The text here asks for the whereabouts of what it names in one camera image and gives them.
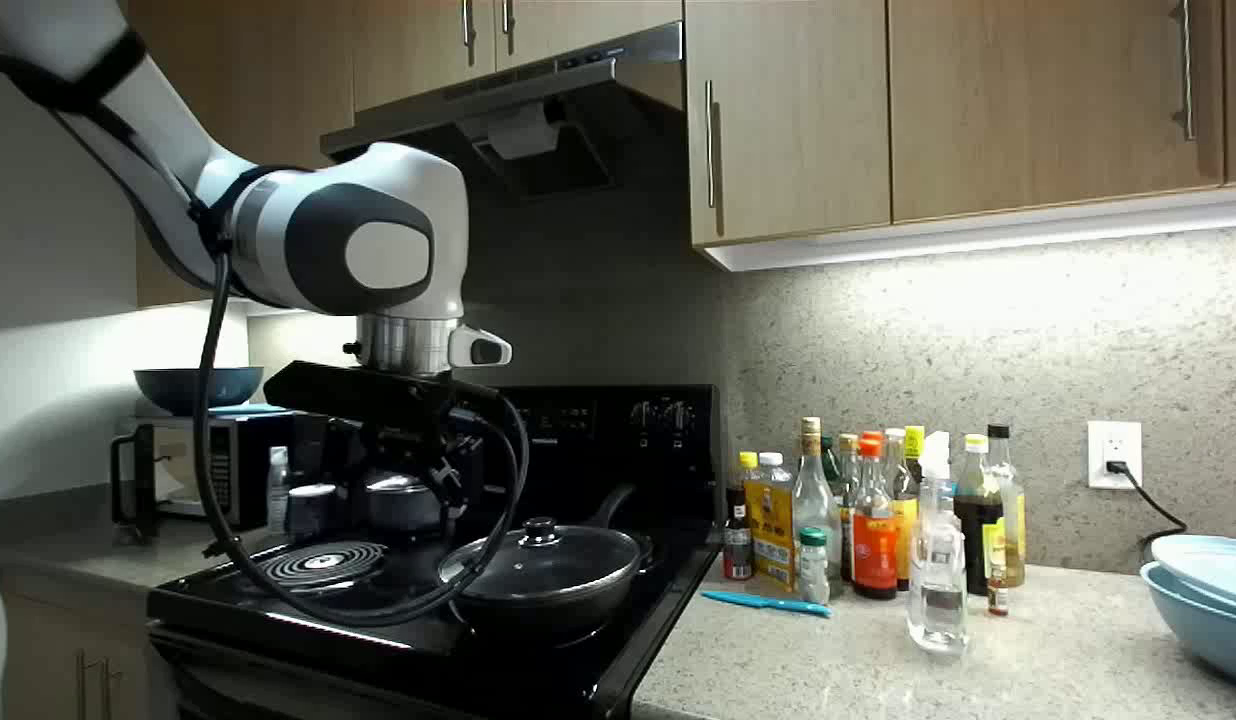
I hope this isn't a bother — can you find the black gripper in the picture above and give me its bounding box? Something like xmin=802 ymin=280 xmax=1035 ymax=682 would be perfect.
xmin=400 ymin=402 xmax=508 ymax=505

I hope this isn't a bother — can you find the large glass lid black knob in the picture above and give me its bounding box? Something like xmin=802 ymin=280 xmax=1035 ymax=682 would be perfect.
xmin=452 ymin=514 xmax=643 ymax=599

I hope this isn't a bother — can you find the small glass saucepan lid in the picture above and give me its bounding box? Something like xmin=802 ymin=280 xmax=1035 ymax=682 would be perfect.
xmin=363 ymin=468 xmax=440 ymax=499

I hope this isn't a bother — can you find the black saucepan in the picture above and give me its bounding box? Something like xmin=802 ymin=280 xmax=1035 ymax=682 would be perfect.
xmin=356 ymin=468 xmax=448 ymax=541

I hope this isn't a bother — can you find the large coil burner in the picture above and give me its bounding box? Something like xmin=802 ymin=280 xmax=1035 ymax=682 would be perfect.
xmin=257 ymin=536 xmax=393 ymax=599

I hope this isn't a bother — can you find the black frying pan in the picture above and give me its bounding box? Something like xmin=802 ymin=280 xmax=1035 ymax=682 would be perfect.
xmin=435 ymin=481 xmax=649 ymax=650

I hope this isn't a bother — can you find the black electric stove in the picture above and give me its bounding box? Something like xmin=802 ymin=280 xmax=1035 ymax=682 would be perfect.
xmin=143 ymin=379 xmax=723 ymax=720

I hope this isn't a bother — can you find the dark blue bowl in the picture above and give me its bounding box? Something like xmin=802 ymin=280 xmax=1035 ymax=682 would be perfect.
xmin=132 ymin=365 xmax=267 ymax=420

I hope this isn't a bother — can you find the black toaster oven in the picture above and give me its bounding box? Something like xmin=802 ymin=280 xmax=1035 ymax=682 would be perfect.
xmin=108 ymin=406 xmax=300 ymax=541

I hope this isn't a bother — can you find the small yellow cap bottle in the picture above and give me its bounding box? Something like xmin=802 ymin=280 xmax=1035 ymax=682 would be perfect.
xmin=722 ymin=447 xmax=760 ymax=584

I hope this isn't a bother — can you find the yellow label bottle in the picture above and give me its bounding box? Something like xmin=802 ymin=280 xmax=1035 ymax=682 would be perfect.
xmin=744 ymin=447 xmax=802 ymax=590

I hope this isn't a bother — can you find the teal utensil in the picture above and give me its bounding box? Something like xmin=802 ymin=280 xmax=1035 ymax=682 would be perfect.
xmin=699 ymin=584 xmax=836 ymax=626

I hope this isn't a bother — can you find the steel range hood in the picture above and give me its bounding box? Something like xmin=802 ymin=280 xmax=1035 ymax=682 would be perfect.
xmin=317 ymin=22 xmax=688 ymax=200

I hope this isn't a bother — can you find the clear glass bottle gold cap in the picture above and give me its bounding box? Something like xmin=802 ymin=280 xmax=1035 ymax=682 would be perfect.
xmin=787 ymin=413 xmax=839 ymax=536

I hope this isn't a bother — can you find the small jar green cap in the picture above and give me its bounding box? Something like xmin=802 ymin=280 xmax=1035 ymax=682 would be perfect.
xmin=793 ymin=523 xmax=836 ymax=610

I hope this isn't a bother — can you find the green glass bottle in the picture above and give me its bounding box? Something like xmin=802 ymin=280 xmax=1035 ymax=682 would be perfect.
xmin=830 ymin=427 xmax=865 ymax=584

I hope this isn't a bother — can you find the orange sauce bottle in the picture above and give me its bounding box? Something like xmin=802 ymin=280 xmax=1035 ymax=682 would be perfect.
xmin=845 ymin=427 xmax=906 ymax=606

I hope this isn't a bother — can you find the plain wooden base cabinet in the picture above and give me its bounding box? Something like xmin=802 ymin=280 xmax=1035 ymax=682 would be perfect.
xmin=0 ymin=574 xmax=160 ymax=720

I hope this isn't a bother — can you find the bottle with lime cap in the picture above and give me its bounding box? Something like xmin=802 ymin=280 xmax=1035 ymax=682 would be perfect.
xmin=893 ymin=420 xmax=933 ymax=592

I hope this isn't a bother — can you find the dark soy sauce bottle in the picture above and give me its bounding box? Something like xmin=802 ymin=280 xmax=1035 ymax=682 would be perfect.
xmin=952 ymin=427 xmax=1008 ymax=599

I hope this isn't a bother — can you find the oil bottle black cap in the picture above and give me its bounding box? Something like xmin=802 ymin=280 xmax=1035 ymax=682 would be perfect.
xmin=983 ymin=420 xmax=1031 ymax=592

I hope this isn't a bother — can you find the under-cabinet light strip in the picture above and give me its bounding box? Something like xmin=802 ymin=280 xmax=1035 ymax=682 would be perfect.
xmin=699 ymin=181 xmax=1236 ymax=280

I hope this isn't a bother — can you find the light blue bowl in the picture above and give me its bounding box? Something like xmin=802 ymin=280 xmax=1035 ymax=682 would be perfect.
xmin=1149 ymin=533 xmax=1236 ymax=621
xmin=1135 ymin=557 xmax=1236 ymax=692

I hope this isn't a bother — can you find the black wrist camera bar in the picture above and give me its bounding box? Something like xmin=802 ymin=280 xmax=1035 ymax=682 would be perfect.
xmin=260 ymin=358 xmax=493 ymax=435

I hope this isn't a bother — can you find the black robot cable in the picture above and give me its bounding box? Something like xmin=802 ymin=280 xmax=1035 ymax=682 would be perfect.
xmin=190 ymin=196 xmax=538 ymax=631

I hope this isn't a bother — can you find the wooden wall cabinet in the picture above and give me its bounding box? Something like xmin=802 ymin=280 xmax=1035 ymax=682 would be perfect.
xmin=679 ymin=0 xmax=1236 ymax=254
xmin=116 ymin=0 xmax=688 ymax=313

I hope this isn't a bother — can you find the white wall outlet with plug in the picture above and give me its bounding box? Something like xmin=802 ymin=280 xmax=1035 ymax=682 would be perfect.
xmin=1086 ymin=417 xmax=1149 ymax=498

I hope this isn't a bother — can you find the black power cord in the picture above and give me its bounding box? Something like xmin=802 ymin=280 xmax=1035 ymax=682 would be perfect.
xmin=1099 ymin=458 xmax=1194 ymax=547

